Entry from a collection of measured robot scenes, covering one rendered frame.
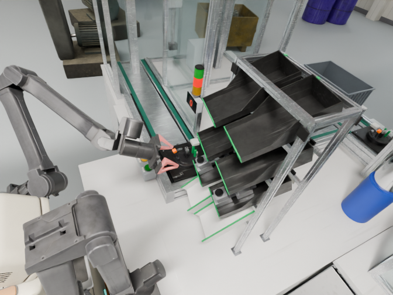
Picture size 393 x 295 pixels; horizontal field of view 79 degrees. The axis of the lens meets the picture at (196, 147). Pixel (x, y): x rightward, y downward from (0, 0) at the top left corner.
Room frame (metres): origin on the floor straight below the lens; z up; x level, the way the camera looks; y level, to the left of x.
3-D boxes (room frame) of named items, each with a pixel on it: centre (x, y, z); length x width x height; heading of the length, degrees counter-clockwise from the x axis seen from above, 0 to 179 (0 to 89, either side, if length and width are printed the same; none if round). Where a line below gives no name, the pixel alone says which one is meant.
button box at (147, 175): (0.85, 0.27, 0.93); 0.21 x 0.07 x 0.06; 32
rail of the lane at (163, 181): (1.05, 0.32, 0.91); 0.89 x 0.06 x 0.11; 32
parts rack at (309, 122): (0.65, -0.25, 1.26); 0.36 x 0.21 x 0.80; 32
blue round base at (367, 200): (0.80, -0.95, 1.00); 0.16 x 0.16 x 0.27
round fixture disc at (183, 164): (0.89, 0.05, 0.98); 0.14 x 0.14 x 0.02
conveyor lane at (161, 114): (1.16, 0.18, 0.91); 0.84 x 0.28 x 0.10; 32
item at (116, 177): (0.64, 0.11, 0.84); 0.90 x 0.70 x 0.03; 34
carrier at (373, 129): (1.36, -1.24, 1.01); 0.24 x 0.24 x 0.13; 32
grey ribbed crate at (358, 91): (2.50, -1.38, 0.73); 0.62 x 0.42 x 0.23; 32
